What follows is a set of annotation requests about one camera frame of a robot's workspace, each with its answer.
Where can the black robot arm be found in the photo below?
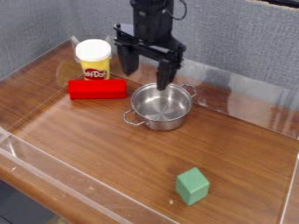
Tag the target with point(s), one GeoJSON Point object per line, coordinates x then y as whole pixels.
{"type": "Point", "coordinates": [152, 11]}

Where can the clear acrylic table barrier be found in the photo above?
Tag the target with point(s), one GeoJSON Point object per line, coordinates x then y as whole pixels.
{"type": "Point", "coordinates": [103, 172]}

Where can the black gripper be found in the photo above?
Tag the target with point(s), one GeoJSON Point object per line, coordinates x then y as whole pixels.
{"type": "Point", "coordinates": [151, 40]}

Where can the green foam block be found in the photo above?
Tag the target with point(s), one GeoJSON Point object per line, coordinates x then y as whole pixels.
{"type": "Point", "coordinates": [192, 186]}

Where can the red rectangular block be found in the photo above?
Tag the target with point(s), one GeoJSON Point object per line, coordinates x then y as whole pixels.
{"type": "Point", "coordinates": [98, 89]}

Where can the yellow Play-Doh can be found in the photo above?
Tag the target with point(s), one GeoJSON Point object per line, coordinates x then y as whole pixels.
{"type": "Point", "coordinates": [94, 55]}

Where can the small steel pot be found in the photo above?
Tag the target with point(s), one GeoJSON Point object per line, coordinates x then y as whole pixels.
{"type": "Point", "coordinates": [160, 109]}

